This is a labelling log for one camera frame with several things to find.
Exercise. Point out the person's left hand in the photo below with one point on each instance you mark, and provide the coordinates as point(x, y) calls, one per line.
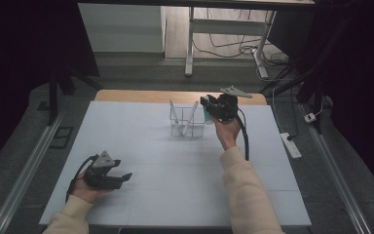
point(87, 191)

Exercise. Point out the white table mat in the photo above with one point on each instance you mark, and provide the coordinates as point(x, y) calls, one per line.
point(136, 146)

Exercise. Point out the white-legged desk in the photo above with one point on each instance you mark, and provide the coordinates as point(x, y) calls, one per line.
point(227, 26)

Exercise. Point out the white power strip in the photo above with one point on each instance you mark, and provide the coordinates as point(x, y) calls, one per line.
point(291, 146)

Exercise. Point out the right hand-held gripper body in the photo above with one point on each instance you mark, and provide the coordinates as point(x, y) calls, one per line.
point(225, 107)

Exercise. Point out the thin silver pen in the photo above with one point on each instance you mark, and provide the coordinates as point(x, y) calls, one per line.
point(174, 115)

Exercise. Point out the person's right hand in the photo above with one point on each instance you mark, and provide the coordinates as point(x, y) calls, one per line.
point(228, 135)

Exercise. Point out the black stand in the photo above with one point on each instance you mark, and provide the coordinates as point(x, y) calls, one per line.
point(311, 84)
point(53, 97)

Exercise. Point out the black floor frame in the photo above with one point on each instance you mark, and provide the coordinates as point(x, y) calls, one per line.
point(61, 137)

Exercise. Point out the metal floor rail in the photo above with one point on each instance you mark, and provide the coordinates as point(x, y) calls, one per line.
point(336, 175)
point(26, 169)

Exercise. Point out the clear plastic pen holder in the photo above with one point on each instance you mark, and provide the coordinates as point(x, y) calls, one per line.
point(194, 126)

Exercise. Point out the white pen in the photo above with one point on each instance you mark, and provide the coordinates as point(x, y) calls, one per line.
point(191, 117)

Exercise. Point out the dark curtain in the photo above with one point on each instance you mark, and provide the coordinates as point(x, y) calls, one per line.
point(363, 81)
point(19, 65)

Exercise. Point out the white cabinet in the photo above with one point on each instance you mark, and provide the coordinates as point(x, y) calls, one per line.
point(123, 29)

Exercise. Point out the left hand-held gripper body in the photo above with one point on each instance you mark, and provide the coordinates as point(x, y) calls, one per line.
point(102, 177)

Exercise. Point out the small white adapter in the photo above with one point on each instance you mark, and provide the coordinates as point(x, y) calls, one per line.
point(309, 117)

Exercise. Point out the green and white glue stick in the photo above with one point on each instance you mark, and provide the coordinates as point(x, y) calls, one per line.
point(208, 117)

